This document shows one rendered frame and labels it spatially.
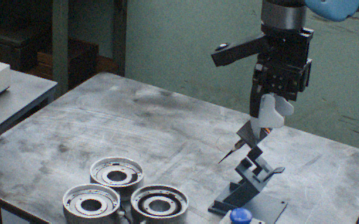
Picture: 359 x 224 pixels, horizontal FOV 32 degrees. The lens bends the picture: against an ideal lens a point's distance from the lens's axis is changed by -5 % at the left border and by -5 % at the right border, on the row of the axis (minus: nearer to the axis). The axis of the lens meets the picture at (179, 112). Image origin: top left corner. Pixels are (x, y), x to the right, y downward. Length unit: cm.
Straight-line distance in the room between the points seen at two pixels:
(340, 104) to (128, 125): 144
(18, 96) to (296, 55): 103
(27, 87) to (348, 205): 105
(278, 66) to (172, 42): 195
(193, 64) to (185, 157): 161
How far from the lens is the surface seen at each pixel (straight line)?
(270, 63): 106
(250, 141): 116
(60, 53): 269
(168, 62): 303
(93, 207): 120
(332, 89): 274
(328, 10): 91
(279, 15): 102
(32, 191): 126
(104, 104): 157
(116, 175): 128
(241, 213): 111
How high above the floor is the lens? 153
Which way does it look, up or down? 28 degrees down
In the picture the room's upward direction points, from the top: 4 degrees clockwise
